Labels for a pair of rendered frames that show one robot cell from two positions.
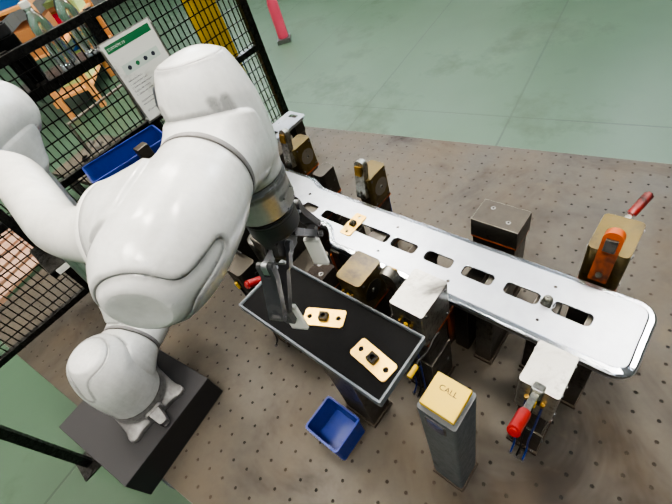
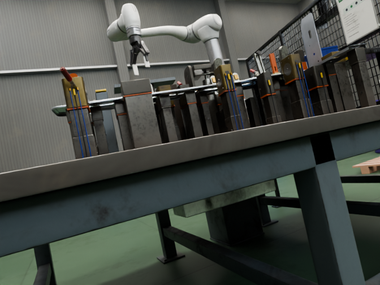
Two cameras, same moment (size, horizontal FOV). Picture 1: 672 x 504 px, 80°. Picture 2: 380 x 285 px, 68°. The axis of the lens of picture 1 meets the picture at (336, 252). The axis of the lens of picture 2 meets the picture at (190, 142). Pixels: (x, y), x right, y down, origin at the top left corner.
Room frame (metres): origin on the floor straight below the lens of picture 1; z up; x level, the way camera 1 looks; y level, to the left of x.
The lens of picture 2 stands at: (1.18, -1.49, 0.67)
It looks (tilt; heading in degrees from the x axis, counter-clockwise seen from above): 3 degrees up; 109
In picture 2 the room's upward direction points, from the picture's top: 12 degrees counter-clockwise
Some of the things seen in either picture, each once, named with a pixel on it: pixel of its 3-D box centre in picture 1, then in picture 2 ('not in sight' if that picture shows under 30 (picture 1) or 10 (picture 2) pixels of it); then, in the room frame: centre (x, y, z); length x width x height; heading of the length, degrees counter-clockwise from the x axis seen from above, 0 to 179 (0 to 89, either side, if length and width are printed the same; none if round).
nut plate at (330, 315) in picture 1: (323, 316); not in sight; (0.44, 0.07, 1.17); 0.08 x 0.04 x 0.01; 59
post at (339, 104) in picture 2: not in sight; (332, 91); (1.44, 0.11, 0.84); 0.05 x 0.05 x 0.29; 34
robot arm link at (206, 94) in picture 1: (216, 127); (129, 17); (0.43, 0.07, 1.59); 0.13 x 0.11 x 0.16; 157
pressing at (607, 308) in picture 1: (360, 226); (197, 90); (0.81, -0.09, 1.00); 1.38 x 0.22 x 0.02; 34
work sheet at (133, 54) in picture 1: (147, 72); (357, 12); (1.72, 0.42, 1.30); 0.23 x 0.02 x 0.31; 124
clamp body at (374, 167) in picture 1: (381, 208); (230, 103); (0.97, -0.20, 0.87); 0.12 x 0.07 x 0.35; 124
